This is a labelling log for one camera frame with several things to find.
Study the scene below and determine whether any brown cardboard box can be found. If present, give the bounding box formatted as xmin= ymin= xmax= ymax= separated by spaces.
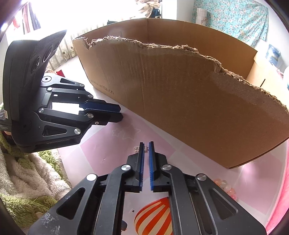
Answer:
xmin=73 ymin=18 xmax=288 ymax=168

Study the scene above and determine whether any pile of clothes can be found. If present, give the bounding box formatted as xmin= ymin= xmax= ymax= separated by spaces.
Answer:
xmin=136 ymin=0 xmax=161 ymax=18

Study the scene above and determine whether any teal floral curtain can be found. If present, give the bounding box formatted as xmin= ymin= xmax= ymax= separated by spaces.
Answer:
xmin=192 ymin=0 xmax=269 ymax=48

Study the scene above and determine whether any metal balcony railing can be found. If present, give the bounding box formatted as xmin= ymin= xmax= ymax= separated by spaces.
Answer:
xmin=48 ymin=31 xmax=77 ymax=71

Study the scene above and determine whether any pink balloon print bedsheet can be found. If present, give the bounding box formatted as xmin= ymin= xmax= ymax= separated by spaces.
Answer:
xmin=58 ymin=57 xmax=286 ymax=234

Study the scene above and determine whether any pink floral blanket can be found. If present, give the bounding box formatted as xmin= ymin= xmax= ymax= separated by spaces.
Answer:
xmin=266 ymin=140 xmax=288 ymax=234

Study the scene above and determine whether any fluffy white green blanket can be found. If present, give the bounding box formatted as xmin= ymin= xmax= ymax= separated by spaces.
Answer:
xmin=1 ymin=131 xmax=72 ymax=232

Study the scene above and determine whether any blue water bottle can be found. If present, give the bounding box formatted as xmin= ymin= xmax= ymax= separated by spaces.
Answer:
xmin=266 ymin=44 xmax=282 ymax=68

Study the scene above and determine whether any pink orange bead bracelet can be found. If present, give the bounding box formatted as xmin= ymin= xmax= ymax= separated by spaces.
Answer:
xmin=213 ymin=178 xmax=239 ymax=201

